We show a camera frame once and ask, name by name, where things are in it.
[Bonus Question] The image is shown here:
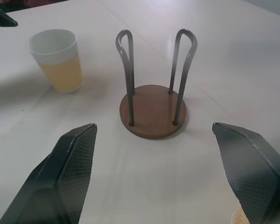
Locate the wooden base wire holder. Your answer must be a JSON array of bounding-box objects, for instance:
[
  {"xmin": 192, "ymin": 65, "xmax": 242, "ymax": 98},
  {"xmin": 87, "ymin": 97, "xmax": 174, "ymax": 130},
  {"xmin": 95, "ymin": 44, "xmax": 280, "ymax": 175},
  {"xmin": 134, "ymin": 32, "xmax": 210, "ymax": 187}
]
[{"xmin": 115, "ymin": 28, "xmax": 198, "ymax": 140}]

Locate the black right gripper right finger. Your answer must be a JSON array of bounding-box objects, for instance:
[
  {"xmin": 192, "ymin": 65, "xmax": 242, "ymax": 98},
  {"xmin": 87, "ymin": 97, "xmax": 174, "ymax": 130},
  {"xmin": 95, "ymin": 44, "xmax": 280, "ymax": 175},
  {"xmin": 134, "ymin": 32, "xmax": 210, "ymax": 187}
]
[{"xmin": 211, "ymin": 122, "xmax": 280, "ymax": 224}]

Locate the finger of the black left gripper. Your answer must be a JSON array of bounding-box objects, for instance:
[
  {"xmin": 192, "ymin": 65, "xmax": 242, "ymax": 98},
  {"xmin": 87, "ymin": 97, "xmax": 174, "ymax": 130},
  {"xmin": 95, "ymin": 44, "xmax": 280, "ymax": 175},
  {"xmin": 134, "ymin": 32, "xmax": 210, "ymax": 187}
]
[{"xmin": 0, "ymin": 4, "xmax": 19, "ymax": 27}]

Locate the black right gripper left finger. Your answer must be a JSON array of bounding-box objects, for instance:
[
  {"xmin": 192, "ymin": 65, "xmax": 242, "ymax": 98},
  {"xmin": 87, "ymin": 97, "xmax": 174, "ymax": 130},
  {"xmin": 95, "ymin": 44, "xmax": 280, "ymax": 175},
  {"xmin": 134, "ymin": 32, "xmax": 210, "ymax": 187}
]
[{"xmin": 0, "ymin": 123, "xmax": 98, "ymax": 224}]

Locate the yellow and white paper cup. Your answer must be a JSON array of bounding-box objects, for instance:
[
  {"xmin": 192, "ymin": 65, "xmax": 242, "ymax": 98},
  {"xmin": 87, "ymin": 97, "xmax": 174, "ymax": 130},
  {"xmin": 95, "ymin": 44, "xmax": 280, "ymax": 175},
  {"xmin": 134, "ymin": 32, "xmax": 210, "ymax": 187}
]
[{"xmin": 26, "ymin": 28, "xmax": 84, "ymax": 94}]

